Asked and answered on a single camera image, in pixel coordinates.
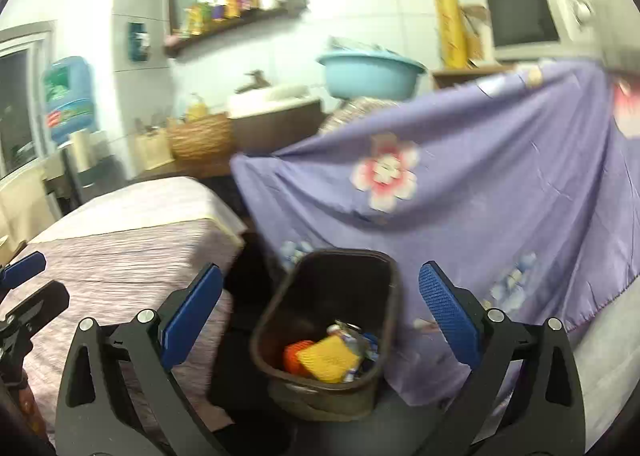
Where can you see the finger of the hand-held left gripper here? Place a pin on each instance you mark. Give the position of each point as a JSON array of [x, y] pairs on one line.
[[42, 303], [22, 268]]

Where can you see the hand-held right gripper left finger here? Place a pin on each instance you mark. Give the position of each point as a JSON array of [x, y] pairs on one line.
[[192, 316]]

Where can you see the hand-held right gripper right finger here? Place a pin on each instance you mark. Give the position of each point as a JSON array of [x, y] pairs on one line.
[[450, 316]]

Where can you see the blue snack wrapper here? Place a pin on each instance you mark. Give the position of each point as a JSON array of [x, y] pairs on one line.
[[369, 345]]

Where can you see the orange foam fruit net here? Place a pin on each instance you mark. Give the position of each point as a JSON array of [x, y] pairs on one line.
[[295, 358]]

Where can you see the yellow foam fruit net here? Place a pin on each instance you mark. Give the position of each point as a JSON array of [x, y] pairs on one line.
[[327, 358]]

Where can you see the black trash bin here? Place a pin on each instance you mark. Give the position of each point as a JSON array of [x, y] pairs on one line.
[[320, 286]]

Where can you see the person's left hand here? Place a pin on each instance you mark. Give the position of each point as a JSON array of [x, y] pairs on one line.
[[25, 403]]

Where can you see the water dispenser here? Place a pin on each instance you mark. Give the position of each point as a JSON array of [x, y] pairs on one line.
[[55, 180]]

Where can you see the purple floral cloth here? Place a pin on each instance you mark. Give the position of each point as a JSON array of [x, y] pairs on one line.
[[475, 216]]

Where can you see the pale cloth with yellow border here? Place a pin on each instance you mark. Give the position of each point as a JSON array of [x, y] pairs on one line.
[[150, 206]]

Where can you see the dark teal holder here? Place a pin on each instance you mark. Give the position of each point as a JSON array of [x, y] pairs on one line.
[[107, 170]]

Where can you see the paper towel roll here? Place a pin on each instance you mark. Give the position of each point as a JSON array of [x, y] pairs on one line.
[[81, 150]]

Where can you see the dark wooden counter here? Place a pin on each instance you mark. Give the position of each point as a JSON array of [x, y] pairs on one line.
[[200, 168]]

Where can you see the sliding window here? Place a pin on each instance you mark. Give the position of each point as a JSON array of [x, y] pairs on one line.
[[20, 105]]

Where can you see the beige chopstick holder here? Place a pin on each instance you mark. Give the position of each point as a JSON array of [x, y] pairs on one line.
[[154, 150]]

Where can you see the wicker basket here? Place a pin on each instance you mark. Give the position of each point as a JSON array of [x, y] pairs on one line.
[[200, 138]]

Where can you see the blue water jug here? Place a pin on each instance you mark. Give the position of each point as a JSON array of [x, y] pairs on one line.
[[70, 95]]

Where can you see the bundle of dark chopsticks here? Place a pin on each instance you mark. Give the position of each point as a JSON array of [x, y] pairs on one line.
[[150, 124]]

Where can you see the brown and white container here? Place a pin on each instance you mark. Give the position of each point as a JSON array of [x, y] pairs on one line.
[[275, 130]]

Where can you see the yellow soap bottle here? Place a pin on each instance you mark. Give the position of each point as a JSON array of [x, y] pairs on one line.
[[196, 109]]

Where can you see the brown patterned cloth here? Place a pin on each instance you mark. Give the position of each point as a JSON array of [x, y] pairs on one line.
[[355, 110]]

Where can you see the wooden cabinet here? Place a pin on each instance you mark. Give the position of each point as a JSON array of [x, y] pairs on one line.
[[465, 75]]

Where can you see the bronze faucet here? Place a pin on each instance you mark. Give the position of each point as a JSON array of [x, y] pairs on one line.
[[255, 80]]

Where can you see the teal plastic basin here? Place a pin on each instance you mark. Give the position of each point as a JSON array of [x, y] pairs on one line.
[[370, 75]]

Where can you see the pink small pot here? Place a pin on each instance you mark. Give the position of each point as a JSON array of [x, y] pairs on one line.
[[173, 39]]

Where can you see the white plastic bag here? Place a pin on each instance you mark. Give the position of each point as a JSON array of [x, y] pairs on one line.
[[360, 45]]

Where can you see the yellow wrap roll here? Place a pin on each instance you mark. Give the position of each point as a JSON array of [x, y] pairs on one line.
[[450, 25]]

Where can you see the white microwave oven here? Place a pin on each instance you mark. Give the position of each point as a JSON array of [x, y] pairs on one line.
[[525, 15]]

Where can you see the yellow green oil bottle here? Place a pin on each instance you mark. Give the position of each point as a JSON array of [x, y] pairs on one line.
[[231, 3]]

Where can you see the green wall pocket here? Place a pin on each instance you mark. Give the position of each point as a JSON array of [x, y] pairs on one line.
[[137, 41]]

